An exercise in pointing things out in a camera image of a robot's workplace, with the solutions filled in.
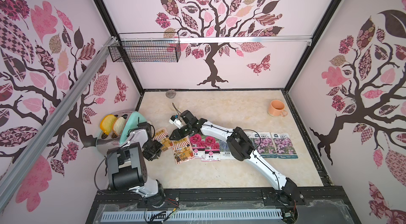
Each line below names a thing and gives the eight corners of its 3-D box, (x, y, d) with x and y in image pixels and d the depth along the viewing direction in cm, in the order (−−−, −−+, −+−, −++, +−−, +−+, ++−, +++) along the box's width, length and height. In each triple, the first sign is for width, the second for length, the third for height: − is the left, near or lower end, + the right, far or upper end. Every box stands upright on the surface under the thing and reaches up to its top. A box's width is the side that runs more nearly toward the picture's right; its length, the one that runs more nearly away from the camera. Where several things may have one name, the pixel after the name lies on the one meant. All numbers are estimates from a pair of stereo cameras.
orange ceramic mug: (269, 119, 106) (273, 111, 99) (265, 107, 112) (269, 99, 105) (282, 119, 106) (287, 111, 99) (278, 107, 112) (282, 99, 105)
